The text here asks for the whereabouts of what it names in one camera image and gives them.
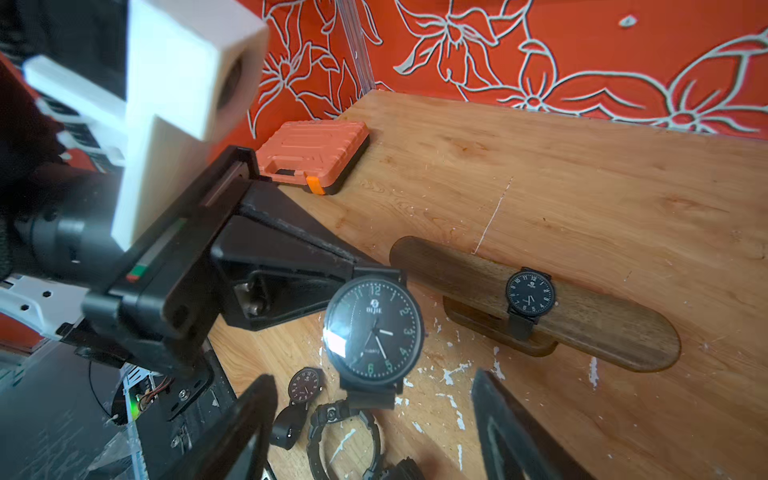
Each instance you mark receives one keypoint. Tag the black watch placed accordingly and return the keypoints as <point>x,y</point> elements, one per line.
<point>530,294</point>

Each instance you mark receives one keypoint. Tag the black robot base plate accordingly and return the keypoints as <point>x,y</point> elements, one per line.
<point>179,416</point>

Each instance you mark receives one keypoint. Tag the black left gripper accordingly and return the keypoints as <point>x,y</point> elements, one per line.
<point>275,263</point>

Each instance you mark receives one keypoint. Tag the black slim round watch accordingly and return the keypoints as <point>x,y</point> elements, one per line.
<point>374,334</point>

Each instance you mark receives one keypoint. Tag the black watch dark red dial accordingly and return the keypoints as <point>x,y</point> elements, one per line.
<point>304,387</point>

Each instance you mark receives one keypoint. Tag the dark wooden watch stand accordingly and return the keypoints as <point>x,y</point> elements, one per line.
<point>616,330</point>

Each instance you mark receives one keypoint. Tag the black chunky sport watch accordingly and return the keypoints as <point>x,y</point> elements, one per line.
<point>336,413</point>

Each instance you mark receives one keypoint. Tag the small circuit board left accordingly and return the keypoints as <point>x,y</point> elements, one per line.
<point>141,387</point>

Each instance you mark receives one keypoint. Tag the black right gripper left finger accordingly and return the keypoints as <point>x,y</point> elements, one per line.
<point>245,426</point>

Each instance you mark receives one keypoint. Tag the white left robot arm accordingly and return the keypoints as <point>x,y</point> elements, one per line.
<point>59,187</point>

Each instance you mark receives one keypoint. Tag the orange plastic tool case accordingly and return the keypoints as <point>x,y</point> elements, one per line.
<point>317,155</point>

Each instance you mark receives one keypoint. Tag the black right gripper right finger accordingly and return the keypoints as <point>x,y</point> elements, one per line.
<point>514,445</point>

